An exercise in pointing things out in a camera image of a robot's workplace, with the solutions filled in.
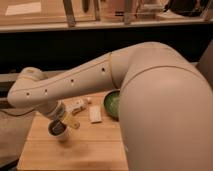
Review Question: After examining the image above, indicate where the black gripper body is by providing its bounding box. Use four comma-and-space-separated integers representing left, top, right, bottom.
49, 102, 81, 132

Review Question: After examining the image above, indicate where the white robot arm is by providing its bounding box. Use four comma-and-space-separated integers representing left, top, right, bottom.
7, 42, 213, 171

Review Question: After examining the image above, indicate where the white rectangular eraser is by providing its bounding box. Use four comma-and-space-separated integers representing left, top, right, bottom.
89, 105, 102, 123

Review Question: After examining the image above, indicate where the green ceramic bowl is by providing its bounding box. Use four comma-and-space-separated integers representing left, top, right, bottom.
103, 90, 120, 120

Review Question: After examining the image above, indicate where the white tube with label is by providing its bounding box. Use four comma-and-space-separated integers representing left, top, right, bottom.
66, 97, 91, 115

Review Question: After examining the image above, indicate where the wooden table board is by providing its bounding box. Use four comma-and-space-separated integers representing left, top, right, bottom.
18, 92, 128, 171

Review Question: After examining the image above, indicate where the white paper sheet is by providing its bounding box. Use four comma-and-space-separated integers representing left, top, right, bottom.
5, 2, 41, 16

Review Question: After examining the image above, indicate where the dark cabinet at right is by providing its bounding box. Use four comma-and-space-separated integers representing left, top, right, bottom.
197, 39, 213, 89

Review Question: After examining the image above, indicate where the black cable on floor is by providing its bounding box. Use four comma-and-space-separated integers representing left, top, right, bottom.
0, 108, 34, 118

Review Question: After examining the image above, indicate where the metal frame leg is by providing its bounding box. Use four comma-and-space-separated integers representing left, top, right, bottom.
63, 0, 75, 27

